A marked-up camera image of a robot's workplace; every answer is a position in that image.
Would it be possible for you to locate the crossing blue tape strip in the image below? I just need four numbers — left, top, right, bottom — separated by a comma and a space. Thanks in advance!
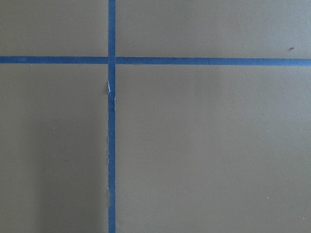
0, 56, 311, 67

